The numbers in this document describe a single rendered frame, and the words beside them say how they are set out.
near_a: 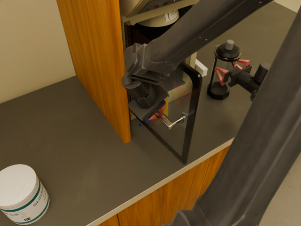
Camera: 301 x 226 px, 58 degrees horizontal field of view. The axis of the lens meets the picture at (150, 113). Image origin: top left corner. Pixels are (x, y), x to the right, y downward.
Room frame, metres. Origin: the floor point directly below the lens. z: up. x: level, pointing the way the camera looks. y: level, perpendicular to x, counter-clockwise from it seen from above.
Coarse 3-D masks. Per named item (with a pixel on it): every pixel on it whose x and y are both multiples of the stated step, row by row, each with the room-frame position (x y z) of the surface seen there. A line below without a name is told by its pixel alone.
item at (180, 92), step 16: (176, 80) 0.55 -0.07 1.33; (192, 80) 0.50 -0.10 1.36; (176, 96) 0.54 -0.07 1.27; (192, 96) 0.50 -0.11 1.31; (176, 112) 0.54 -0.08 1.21; (192, 112) 0.49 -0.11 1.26; (160, 128) 0.59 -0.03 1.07; (176, 128) 0.53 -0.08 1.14; (192, 128) 0.49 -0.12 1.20; (176, 144) 0.52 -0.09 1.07
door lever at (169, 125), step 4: (156, 112) 0.54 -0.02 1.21; (156, 116) 0.53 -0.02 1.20; (160, 116) 0.52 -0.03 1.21; (180, 116) 0.52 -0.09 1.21; (160, 120) 0.52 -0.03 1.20; (164, 120) 0.51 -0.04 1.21; (168, 120) 0.51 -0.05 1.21; (176, 120) 0.51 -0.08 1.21; (180, 120) 0.51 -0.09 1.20; (164, 124) 0.50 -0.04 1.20; (168, 124) 0.49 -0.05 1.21; (172, 124) 0.49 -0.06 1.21; (168, 128) 0.48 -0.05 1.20
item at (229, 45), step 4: (228, 40) 0.91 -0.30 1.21; (232, 40) 0.91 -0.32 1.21; (224, 44) 0.93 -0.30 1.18; (228, 44) 0.90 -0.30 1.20; (232, 44) 0.90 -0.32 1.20; (220, 48) 0.90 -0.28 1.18; (224, 48) 0.90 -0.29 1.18; (228, 48) 0.89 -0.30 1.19; (232, 48) 0.90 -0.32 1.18; (236, 48) 0.90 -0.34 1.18; (220, 52) 0.89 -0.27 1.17; (224, 52) 0.88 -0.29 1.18; (228, 52) 0.88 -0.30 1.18; (232, 52) 0.88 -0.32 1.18; (236, 52) 0.88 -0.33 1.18; (224, 56) 0.87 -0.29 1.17; (228, 56) 0.86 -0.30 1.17; (232, 56) 0.86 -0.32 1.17
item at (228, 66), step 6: (216, 48) 0.92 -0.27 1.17; (216, 54) 0.89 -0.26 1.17; (240, 54) 0.88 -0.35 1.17; (222, 60) 0.86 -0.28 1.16; (216, 66) 0.88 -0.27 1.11; (222, 66) 0.87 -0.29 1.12; (228, 66) 0.86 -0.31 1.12; (234, 66) 0.87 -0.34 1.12; (216, 78) 0.87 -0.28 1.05; (228, 78) 0.86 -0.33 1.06; (216, 84) 0.87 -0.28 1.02; (210, 90) 0.89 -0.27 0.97; (216, 90) 0.87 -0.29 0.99; (222, 90) 0.86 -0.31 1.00; (228, 90) 0.88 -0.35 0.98
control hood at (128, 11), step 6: (126, 0) 0.71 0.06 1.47; (132, 0) 0.68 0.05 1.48; (138, 0) 0.66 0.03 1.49; (144, 0) 0.65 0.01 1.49; (150, 0) 0.68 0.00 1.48; (126, 6) 0.71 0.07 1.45; (132, 6) 0.68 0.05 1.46; (138, 6) 0.67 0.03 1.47; (144, 6) 0.69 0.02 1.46; (126, 12) 0.71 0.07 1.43; (132, 12) 0.69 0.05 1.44; (138, 12) 0.72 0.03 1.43
